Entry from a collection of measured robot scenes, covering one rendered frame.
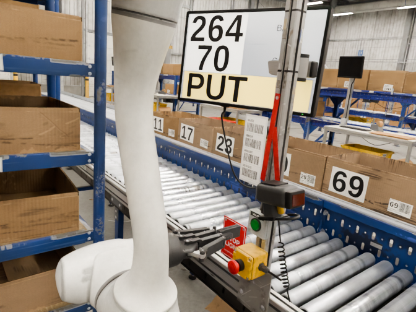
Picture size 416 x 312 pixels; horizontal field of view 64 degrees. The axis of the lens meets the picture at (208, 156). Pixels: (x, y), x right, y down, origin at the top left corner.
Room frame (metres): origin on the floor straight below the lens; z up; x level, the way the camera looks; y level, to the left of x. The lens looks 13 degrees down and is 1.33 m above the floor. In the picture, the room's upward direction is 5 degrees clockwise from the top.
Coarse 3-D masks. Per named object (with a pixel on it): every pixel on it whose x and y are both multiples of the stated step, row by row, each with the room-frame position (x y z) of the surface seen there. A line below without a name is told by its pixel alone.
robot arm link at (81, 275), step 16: (112, 240) 0.61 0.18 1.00; (128, 240) 0.62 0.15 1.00; (64, 256) 0.56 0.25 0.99; (80, 256) 0.55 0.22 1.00; (96, 256) 0.55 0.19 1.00; (112, 256) 0.56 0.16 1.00; (128, 256) 0.57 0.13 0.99; (64, 272) 0.52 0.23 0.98; (80, 272) 0.52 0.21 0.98; (96, 272) 0.52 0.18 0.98; (112, 272) 0.52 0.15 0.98; (64, 288) 0.51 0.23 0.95; (80, 288) 0.51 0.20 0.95; (96, 288) 0.51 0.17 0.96
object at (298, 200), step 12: (276, 180) 0.85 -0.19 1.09; (264, 192) 0.80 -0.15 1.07; (276, 192) 0.77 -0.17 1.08; (288, 192) 0.75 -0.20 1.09; (300, 192) 0.77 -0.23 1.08; (264, 204) 0.82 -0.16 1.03; (276, 204) 0.77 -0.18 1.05; (288, 204) 0.74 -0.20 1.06; (300, 204) 0.76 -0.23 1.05; (264, 216) 0.81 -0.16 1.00; (276, 216) 0.79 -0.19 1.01
